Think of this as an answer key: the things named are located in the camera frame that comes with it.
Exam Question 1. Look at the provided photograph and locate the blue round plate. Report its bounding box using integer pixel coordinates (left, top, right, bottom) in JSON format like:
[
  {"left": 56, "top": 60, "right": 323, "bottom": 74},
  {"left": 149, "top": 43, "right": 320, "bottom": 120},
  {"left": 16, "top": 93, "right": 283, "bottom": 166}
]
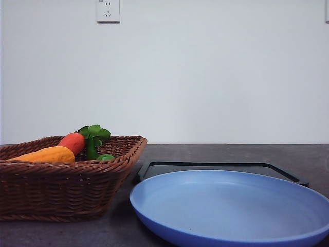
[{"left": 129, "top": 170, "right": 329, "bottom": 247}]

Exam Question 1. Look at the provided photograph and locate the brown wicker basket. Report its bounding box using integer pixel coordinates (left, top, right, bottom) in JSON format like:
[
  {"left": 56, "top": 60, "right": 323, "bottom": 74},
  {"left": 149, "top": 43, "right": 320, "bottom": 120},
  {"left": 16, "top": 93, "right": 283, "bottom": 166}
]
[{"left": 0, "top": 136, "right": 147, "bottom": 223}]

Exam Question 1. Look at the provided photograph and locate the black rectangular tray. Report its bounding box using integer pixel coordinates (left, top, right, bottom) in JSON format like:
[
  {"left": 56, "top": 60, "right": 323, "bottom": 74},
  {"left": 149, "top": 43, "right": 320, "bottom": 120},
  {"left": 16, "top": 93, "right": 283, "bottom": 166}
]
[{"left": 136, "top": 161, "right": 309, "bottom": 187}]

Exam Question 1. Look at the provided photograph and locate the small green toy fruit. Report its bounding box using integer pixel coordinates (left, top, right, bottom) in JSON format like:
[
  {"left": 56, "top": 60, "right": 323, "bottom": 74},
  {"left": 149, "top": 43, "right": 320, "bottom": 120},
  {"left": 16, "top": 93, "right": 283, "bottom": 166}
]
[{"left": 97, "top": 154, "right": 115, "bottom": 161}]

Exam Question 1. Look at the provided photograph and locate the green toy leafy vegetable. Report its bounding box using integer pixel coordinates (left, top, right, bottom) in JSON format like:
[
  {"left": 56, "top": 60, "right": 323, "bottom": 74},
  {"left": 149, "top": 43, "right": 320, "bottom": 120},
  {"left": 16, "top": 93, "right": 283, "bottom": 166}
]
[{"left": 78, "top": 125, "right": 111, "bottom": 160}]

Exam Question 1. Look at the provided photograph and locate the orange toy carrot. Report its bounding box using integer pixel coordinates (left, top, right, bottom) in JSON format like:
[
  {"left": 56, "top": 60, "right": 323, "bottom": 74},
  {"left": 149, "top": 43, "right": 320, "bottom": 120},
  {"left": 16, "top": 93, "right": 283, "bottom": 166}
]
[{"left": 58, "top": 132, "right": 85, "bottom": 155}]

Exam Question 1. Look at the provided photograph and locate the yellow toy vegetable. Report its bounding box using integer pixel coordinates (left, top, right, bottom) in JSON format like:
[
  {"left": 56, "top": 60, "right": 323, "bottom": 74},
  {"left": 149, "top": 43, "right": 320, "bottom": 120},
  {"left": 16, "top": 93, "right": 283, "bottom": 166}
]
[{"left": 7, "top": 146, "right": 76, "bottom": 163}]

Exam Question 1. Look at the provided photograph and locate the white wall power outlet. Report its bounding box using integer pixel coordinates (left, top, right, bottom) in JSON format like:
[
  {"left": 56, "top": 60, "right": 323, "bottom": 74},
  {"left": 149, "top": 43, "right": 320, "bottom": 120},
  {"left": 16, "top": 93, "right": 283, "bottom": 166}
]
[{"left": 97, "top": 0, "right": 120, "bottom": 24}]

